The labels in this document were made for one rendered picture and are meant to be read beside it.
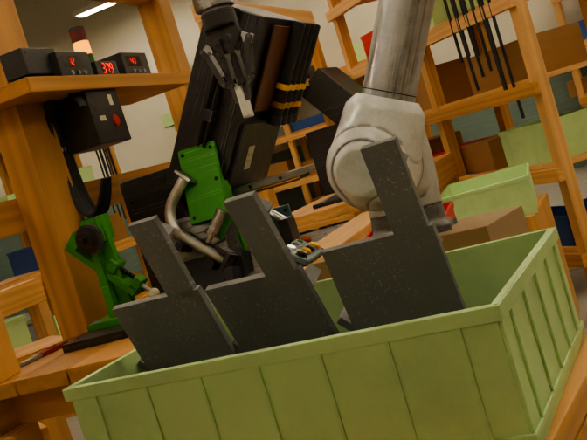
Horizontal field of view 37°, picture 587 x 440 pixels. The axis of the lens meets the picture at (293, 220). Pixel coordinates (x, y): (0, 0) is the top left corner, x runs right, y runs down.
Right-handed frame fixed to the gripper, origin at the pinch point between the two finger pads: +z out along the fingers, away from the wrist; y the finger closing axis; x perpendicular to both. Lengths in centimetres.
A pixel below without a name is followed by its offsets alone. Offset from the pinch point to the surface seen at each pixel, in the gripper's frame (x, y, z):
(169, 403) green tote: -83, 11, 40
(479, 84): 346, 7, 7
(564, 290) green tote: -51, 59, 44
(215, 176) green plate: 38.0, -29.5, 13.7
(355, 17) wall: 947, -195, -129
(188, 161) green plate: 40, -37, 7
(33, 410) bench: -17, -65, 53
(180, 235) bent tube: 31, -41, 26
